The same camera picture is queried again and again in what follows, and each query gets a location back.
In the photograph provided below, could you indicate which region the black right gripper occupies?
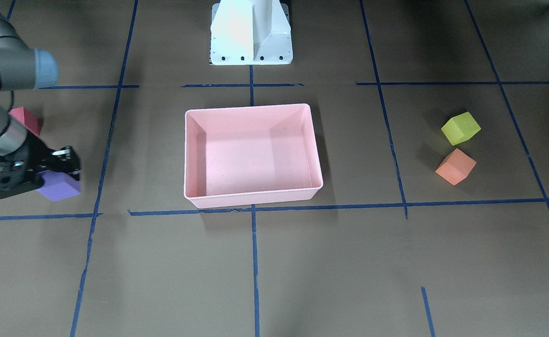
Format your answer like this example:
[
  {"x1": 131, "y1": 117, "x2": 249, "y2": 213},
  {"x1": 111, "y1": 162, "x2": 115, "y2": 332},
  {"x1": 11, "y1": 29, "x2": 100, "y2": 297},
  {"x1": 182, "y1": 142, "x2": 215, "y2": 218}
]
[{"x1": 0, "y1": 140, "x2": 81, "y2": 200}]

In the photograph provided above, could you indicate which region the purple foam cube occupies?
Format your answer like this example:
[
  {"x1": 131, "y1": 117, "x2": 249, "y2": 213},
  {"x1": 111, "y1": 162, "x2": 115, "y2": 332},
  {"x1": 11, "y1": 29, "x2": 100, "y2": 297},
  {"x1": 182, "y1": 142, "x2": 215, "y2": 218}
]
[{"x1": 37, "y1": 171, "x2": 81, "y2": 201}]

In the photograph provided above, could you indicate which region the orange foam cube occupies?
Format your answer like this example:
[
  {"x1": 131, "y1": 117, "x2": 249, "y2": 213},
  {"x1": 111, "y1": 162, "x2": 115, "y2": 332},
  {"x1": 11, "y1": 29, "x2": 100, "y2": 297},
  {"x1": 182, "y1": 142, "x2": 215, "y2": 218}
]
[{"x1": 435, "y1": 148, "x2": 477, "y2": 186}]

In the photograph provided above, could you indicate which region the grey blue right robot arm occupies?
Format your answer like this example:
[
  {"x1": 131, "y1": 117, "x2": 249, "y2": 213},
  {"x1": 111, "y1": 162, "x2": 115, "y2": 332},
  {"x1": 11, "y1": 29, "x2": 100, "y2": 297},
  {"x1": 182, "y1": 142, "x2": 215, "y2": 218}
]
[{"x1": 0, "y1": 12, "x2": 81, "y2": 201}]

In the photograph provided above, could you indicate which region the pink plastic bin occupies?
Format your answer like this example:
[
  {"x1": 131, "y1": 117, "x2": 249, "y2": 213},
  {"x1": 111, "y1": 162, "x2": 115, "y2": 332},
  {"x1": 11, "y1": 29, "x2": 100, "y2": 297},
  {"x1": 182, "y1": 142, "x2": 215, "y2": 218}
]
[{"x1": 183, "y1": 104, "x2": 324, "y2": 209}]

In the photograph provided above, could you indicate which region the red foam cube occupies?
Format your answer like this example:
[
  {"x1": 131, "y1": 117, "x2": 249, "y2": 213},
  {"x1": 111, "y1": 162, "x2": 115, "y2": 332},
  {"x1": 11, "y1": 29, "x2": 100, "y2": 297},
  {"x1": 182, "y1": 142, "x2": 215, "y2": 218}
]
[{"x1": 9, "y1": 107, "x2": 40, "y2": 137}]

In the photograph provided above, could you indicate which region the yellow green foam cube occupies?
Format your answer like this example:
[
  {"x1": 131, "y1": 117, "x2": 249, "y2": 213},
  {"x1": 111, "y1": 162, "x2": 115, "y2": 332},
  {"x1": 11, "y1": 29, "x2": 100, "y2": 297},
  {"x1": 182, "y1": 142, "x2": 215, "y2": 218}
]
[{"x1": 441, "y1": 111, "x2": 481, "y2": 146}]

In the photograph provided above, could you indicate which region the white pedestal column with base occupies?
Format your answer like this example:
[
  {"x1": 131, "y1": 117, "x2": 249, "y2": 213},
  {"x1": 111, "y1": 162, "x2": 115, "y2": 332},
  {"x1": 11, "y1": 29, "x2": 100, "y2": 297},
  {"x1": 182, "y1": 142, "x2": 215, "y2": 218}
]
[{"x1": 209, "y1": 0, "x2": 294, "y2": 66}]

